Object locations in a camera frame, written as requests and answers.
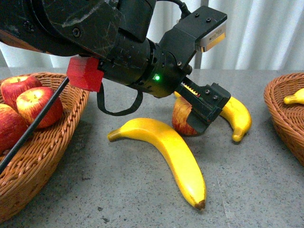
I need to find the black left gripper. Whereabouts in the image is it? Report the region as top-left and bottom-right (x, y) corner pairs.
(143, 41), (231, 134)

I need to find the red yellow apple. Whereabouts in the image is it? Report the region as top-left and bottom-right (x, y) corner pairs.
(16, 86), (63, 129)
(0, 104), (28, 154)

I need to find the yellow banana far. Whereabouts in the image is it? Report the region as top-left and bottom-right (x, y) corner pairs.
(174, 92), (252, 143)

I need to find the yellow banana near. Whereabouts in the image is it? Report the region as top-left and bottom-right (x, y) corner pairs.
(107, 118), (207, 210)

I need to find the brown wicker basket right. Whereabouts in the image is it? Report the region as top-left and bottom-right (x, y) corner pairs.
(264, 72), (304, 165)

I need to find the brown wicker basket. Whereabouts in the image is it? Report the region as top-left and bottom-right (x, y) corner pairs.
(264, 72), (304, 165)
(0, 85), (89, 222)

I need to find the yellow banana in basket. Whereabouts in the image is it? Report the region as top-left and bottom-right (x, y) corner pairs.
(284, 88), (304, 105)

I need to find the pale green curtain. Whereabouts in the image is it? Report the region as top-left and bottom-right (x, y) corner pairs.
(0, 0), (304, 70)

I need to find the red plastic block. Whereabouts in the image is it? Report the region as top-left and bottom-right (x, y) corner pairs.
(66, 57), (104, 92)

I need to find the black rod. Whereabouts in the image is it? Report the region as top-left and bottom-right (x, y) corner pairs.
(0, 77), (69, 174)

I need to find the brown wicker basket left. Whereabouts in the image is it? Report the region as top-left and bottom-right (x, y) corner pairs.
(0, 85), (89, 222)

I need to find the red apple back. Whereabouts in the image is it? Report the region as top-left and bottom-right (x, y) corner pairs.
(0, 76), (42, 112)

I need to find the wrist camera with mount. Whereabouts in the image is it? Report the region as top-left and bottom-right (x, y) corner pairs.
(159, 6), (228, 71)

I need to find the black cable loop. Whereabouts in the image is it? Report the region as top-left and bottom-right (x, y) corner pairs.
(96, 82), (143, 116)

